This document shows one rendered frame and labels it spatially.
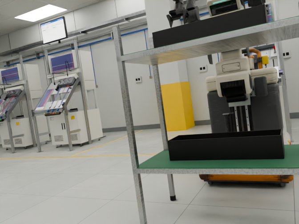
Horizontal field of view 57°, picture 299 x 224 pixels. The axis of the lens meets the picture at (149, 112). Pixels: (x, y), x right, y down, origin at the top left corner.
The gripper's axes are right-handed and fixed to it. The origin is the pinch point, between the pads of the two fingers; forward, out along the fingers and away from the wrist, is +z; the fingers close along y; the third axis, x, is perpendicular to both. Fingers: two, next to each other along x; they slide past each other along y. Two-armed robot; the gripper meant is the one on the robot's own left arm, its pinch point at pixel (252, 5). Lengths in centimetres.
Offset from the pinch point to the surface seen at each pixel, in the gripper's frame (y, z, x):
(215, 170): -22, 88, 1
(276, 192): -2, 90, 73
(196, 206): -47, 102, 47
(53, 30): -353, -189, 149
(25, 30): -600, -333, 249
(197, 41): -21.6, 34.2, -26.3
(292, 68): 19, -142, 347
